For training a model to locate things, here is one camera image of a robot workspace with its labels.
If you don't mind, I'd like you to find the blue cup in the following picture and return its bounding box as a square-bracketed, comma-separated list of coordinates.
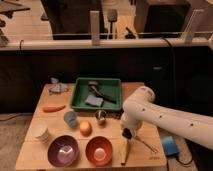
[64, 111, 78, 128]

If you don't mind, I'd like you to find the yellow orange fruit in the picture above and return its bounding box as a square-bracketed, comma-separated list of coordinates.
[79, 121, 92, 136]

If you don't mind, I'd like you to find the blue object on floor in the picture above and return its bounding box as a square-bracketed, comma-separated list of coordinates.
[161, 136, 179, 157]

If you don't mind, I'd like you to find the orange carrot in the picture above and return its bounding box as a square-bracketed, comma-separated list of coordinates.
[42, 105, 66, 113]

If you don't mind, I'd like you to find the white paper cup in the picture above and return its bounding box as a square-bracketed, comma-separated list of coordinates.
[32, 122, 50, 143]

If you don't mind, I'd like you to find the orange bowl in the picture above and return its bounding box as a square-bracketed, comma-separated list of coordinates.
[85, 136, 113, 166]

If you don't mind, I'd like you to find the wooden table board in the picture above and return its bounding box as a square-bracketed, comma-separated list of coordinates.
[15, 84, 167, 171]

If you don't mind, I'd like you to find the grey crumpled cloth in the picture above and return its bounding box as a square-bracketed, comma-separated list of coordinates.
[49, 78, 68, 94]

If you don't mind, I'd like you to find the metal fork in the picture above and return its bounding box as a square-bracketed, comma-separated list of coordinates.
[134, 136, 158, 154]

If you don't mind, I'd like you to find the small metal cup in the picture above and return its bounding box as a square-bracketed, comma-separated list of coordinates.
[95, 110, 106, 125]

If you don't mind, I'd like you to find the green plastic tray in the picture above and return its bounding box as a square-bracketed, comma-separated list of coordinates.
[70, 77, 122, 112]

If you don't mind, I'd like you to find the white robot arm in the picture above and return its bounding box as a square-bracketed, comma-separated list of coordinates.
[121, 86, 213, 150]

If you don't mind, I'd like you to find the yellow corn cob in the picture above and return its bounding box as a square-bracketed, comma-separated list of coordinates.
[119, 138, 130, 165]

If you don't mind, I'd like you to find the blue sponge in tray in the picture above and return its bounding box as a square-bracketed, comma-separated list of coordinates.
[85, 95, 103, 107]

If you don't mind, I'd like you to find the purple bowl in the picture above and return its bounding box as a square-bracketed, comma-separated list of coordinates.
[47, 135, 79, 167]

